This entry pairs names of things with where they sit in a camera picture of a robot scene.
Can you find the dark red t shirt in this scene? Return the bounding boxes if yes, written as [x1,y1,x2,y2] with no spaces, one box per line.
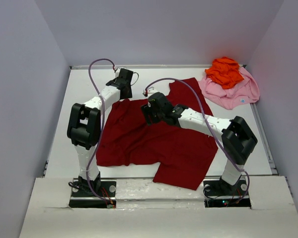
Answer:
[95,77,219,191]

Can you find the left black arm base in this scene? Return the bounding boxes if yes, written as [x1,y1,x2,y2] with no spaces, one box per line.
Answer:
[69,179,117,209]

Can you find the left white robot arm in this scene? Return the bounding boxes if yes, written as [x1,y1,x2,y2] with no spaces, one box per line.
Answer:
[67,68,136,192]

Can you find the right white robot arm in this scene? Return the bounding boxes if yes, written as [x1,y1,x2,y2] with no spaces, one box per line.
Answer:
[141,88,258,194]

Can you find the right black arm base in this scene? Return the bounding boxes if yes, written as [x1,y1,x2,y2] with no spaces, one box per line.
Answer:
[203,179,251,208]

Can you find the orange t shirt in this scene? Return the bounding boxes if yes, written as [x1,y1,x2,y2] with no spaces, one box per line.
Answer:
[205,57,244,89]

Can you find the pink t shirt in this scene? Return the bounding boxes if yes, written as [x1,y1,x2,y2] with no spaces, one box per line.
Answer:
[198,67,260,110]

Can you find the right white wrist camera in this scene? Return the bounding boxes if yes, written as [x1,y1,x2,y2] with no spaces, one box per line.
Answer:
[143,86,158,97]

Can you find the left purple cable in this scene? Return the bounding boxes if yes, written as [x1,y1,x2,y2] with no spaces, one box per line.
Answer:
[85,58,117,208]

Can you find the purple cable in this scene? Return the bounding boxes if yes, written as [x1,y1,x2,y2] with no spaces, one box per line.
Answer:
[145,77,250,205]
[85,58,117,208]

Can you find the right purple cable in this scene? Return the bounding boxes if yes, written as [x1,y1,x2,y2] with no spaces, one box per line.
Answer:
[145,77,250,205]

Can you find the front metal rail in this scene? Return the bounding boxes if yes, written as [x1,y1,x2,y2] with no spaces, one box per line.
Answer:
[101,175,221,180]

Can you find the metal rail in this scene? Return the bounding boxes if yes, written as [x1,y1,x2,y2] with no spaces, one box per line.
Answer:
[101,175,221,180]
[250,103,279,176]

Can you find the right side metal rail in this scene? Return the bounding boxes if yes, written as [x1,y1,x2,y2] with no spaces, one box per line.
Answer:
[250,103,279,176]

